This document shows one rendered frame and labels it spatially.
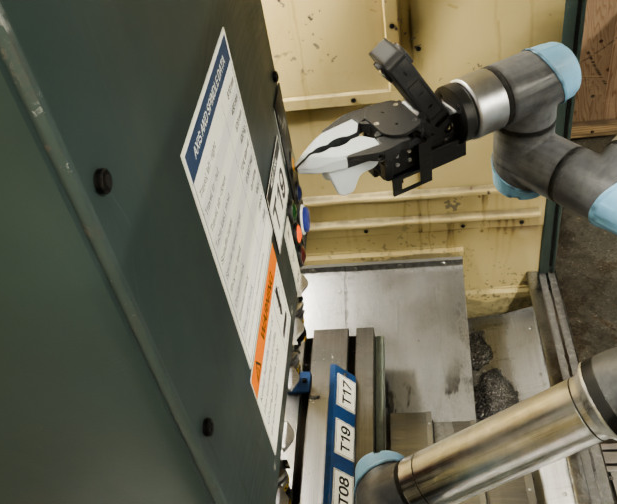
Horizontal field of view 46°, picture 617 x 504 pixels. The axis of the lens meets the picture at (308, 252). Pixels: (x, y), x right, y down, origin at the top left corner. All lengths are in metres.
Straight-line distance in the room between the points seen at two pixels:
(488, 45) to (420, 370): 0.77
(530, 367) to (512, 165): 1.02
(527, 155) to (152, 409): 0.65
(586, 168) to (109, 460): 0.65
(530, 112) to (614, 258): 2.30
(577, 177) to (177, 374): 0.62
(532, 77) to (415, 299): 1.05
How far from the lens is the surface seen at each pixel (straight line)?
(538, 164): 0.93
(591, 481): 1.61
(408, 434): 1.72
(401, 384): 1.80
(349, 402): 1.53
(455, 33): 1.51
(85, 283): 0.33
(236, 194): 0.54
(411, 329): 1.83
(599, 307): 2.98
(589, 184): 0.90
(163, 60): 0.42
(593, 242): 3.24
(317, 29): 1.50
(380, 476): 0.97
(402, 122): 0.82
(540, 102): 0.91
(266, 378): 0.61
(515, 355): 1.94
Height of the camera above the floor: 2.18
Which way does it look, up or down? 42 degrees down
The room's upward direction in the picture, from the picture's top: 11 degrees counter-clockwise
